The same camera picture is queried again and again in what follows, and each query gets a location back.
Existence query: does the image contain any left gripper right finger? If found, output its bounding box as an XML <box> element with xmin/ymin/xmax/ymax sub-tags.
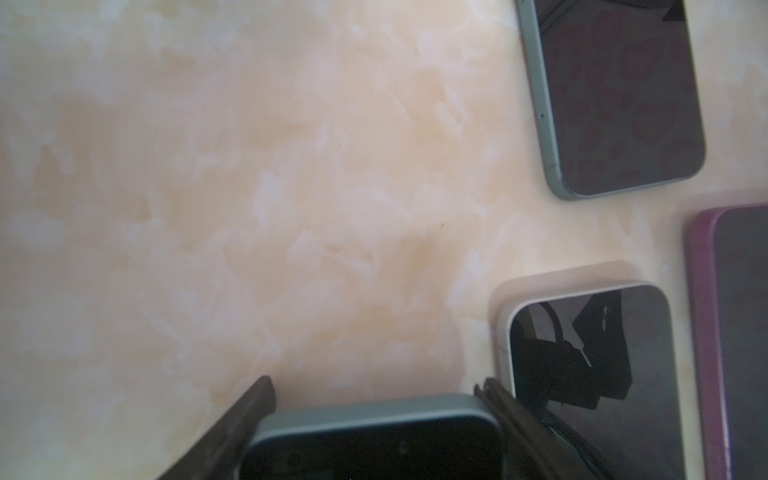
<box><xmin>474</xmin><ymin>378</ymin><xmax>612</xmax><ymax>480</ymax></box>

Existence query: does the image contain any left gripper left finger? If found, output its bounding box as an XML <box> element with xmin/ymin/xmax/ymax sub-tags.
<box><xmin>158</xmin><ymin>376</ymin><xmax>276</xmax><ymax>480</ymax></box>

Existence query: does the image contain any black phone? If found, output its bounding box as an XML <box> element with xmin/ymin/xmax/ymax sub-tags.
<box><xmin>686</xmin><ymin>204</ymin><xmax>767</xmax><ymax>479</ymax></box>
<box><xmin>234</xmin><ymin>394</ymin><xmax>505</xmax><ymax>479</ymax></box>
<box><xmin>517</xmin><ymin>0</ymin><xmax>706</xmax><ymax>201</ymax></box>
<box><xmin>494</xmin><ymin>281</ymin><xmax>686</xmax><ymax>479</ymax></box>

